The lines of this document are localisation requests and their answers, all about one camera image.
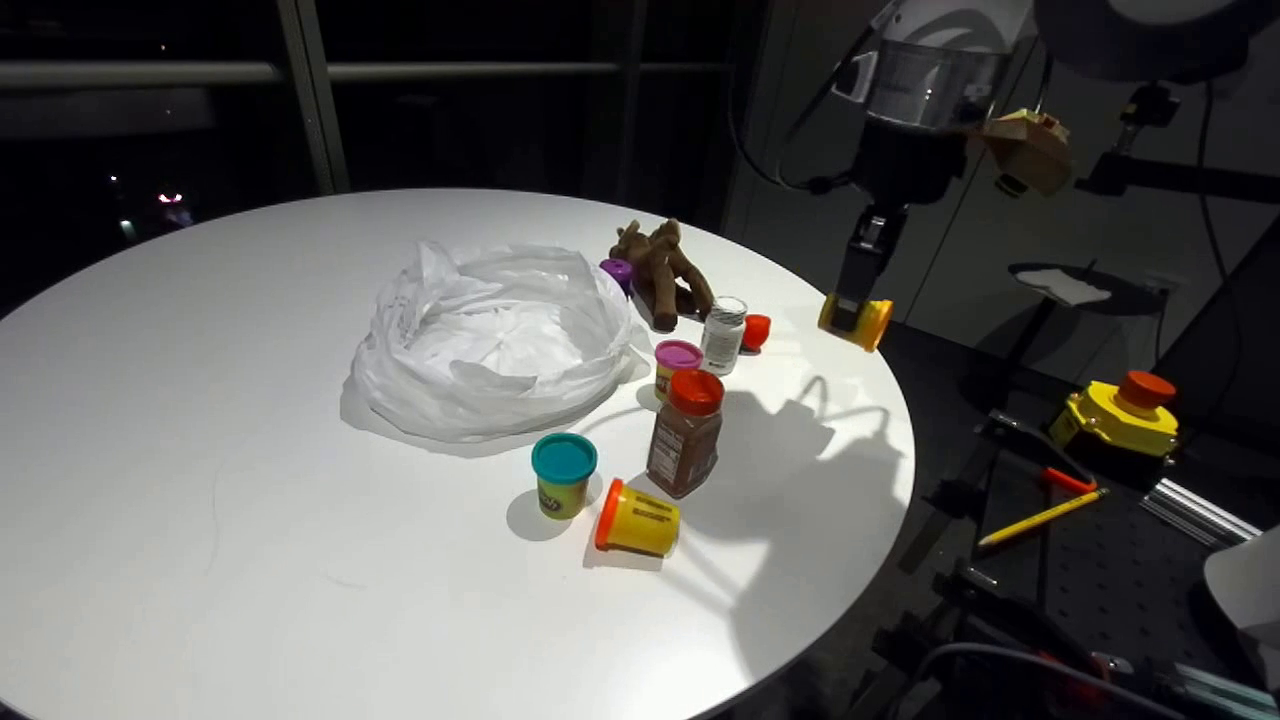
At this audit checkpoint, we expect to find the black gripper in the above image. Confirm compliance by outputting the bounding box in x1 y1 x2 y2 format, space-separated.
829 118 975 334

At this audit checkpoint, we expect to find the grey window crossbar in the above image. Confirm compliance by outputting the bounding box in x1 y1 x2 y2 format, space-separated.
0 55 738 97

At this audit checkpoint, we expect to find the spice jar red lid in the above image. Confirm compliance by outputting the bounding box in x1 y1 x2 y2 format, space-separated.
646 368 729 505

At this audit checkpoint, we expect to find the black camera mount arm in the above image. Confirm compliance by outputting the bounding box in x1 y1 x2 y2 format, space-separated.
1073 76 1280 210

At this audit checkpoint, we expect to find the yellow cable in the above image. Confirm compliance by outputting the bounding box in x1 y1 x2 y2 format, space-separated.
975 483 1108 554

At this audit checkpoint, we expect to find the white rounded object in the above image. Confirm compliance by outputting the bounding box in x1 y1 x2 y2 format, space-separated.
1202 526 1280 674

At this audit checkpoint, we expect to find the yellow tub teal lid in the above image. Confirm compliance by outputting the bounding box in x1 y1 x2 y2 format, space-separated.
529 429 603 526

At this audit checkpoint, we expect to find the brown plush moose toy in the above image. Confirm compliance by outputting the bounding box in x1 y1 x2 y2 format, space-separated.
603 215 722 338

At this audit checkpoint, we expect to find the yellow-green wrist camera box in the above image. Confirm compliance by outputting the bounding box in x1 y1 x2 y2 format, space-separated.
979 103 1080 201

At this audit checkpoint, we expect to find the grey window post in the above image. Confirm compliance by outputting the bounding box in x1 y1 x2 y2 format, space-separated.
272 0 351 197

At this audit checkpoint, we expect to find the yellow tub pink lid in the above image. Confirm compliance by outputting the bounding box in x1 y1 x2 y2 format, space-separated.
654 338 710 399

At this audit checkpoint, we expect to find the teal cable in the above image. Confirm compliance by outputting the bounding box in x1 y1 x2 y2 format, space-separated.
1174 662 1280 711

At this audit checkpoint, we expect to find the white plate on stand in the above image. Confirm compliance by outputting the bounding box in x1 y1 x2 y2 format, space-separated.
1007 259 1115 312

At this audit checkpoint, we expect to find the white plastic bag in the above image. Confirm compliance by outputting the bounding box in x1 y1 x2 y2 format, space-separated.
342 235 654 459

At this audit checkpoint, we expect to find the yellow red emergency stop button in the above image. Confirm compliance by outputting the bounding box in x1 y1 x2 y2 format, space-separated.
1048 368 1183 496

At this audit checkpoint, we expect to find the grey floor cable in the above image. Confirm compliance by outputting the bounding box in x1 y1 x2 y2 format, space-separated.
918 642 1193 720

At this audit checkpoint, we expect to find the yellow tub red-orange lid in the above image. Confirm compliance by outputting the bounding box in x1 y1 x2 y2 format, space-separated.
592 475 688 565

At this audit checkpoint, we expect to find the aluminium rail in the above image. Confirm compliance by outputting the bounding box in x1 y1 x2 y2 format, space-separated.
1150 475 1264 545

